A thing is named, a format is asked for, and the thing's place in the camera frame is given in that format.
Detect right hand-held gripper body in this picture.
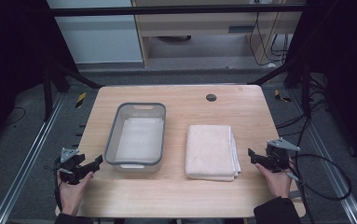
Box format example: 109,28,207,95
263,137,301,174

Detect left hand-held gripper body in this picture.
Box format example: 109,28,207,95
55,147,87,186

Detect person's left hand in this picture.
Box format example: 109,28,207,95
56,170,95,217

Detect person's right hand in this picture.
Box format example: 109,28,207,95
254,158,293,199

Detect folded pale pink towel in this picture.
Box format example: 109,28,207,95
185,124,242,183

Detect white basin with grey rim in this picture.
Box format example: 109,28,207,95
103,102,167,174

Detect yellow and black tape strip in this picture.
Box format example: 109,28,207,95
273,89,293,104
75,91,88,109

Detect black metal stand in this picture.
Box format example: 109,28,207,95
248,57,312,119
41,57,105,123

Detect black curtain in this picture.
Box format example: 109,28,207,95
283,0,357,174
0,0,78,153

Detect white cabinet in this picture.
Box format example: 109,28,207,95
46,0,144,65

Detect light wooden desk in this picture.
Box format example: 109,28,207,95
131,0,307,67

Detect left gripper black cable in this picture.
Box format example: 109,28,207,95
44,157,63,213

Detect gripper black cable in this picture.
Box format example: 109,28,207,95
286,153,353,224
44,157,63,213

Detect aluminium floor rail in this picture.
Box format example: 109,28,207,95
0,92,66,224
290,89,357,224

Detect bundle of black floor cables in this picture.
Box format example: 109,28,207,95
274,74,336,138

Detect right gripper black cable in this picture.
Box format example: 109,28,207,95
286,153,353,224

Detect thin black floor cable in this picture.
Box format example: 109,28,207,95
3,106,27,127

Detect hanging black cables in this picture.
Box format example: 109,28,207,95
248,0,293,68

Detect black horizontal frame bar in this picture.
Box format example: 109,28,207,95
48,4,307,18

